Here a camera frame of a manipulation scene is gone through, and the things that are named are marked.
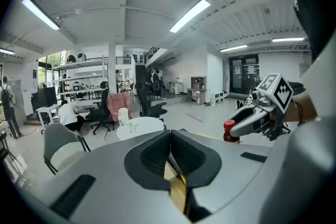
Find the small white cabinet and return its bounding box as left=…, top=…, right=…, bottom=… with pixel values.
left=167, top=81, right=182, bottom=95

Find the person's light shirt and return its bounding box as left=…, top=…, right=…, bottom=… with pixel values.
left=258, top=31, right=336, bottom=224

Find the brown cardboard box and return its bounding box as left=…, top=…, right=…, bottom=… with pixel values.
left=163, top=161, right=188, bottom=215

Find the round white table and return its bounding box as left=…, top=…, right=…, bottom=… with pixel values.
left=115, top=116, right=165, bottom=142

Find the black staircase railing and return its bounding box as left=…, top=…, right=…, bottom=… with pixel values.
left=144, top=47, right=161, bottom=62

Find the pink armchair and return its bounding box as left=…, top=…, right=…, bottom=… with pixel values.
left=107, top=92, right=132, bottom=122

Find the grey shell chair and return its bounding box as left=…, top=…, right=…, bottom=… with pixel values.
left=43, top=122, right=91, bottom=176

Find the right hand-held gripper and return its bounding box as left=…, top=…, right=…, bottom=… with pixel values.
left=230, top=73, right=294, bottom=141

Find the black stool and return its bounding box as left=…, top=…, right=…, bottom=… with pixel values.
left=0, top=130, right=22, bottom=167

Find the white desk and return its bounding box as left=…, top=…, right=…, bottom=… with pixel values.
left=36, top=103, right=62, bottom=135

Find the white plastic bottle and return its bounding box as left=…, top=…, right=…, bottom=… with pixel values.
left=118, top=107, right=130, bottom=126

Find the black double door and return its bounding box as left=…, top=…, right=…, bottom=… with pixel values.
left=228, top=53, right=261, bottom=95

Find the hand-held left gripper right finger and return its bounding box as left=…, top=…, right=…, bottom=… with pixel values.
left=170, top=128, right=273, bottom=224

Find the black monitor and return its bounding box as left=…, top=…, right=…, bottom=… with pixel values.
left=30, top=86, right=58, bottom=111

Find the low white cabinet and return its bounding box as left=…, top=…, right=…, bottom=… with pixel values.
left=210, top=90, right=226, bottom=106

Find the black office chair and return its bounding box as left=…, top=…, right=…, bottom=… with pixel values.
left=85, top=88, right=116, bottom=136
left=134, top=81, right=168, bottom=122

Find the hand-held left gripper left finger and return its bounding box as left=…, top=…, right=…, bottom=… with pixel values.
left=27, top=129, right=195, bottom=224

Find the person's right forearm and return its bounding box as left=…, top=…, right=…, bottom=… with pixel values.
left=285, top=90, right=319, bottom=123

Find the grey wooden cabinet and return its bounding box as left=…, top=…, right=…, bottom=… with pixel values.
left=186, top=76, right=207, bottom=106

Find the small red bottle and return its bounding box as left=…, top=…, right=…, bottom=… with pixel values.
left=223, top=119, right=241, bottom=144

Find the white metal shelving rack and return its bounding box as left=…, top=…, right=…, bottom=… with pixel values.
left=51, top=55, right=109, bottom=103

